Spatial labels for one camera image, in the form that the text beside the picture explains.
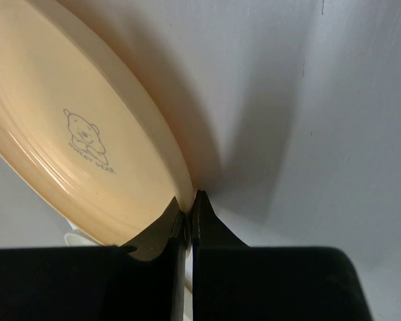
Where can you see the orange plate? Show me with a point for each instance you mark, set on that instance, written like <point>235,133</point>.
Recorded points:
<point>80,129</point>

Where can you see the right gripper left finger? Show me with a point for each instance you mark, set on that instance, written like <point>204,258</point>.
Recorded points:
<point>140,280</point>

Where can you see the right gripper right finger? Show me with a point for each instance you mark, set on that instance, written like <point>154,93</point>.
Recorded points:
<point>233,281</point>

